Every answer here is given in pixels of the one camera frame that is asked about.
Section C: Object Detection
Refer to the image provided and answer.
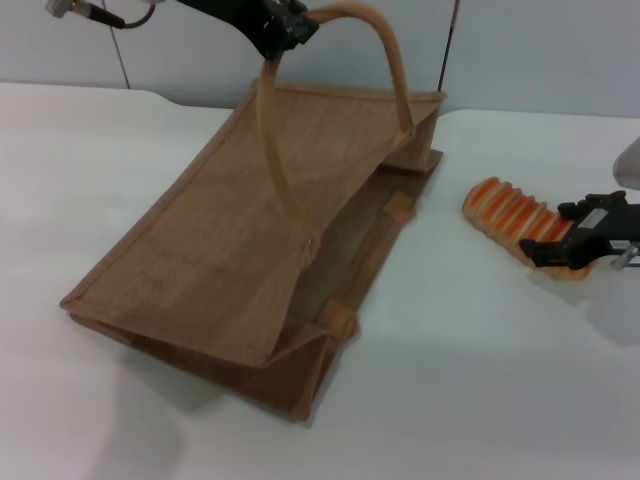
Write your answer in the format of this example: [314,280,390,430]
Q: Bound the brown jute handbag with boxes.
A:
[59,1,446,420]

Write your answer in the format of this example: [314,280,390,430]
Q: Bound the left wrist connector with cable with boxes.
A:
[44,0,157,29]

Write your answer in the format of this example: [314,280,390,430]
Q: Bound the thin dark background cable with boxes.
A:
[438,0,461,94]

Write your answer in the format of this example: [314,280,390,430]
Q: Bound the wrist connector with cable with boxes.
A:
[612,243,640,271]
[44,0,157,29]

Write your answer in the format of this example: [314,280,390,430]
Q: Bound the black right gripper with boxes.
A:
[518,190,640,271]

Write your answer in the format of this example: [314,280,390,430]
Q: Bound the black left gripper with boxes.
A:
[174,0,321,60]

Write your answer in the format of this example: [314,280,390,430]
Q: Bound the right wrist connector with cable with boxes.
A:
[612,243,640,271]

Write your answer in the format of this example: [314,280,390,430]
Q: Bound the orange striped bread loaf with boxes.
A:
[460,175,594,281]

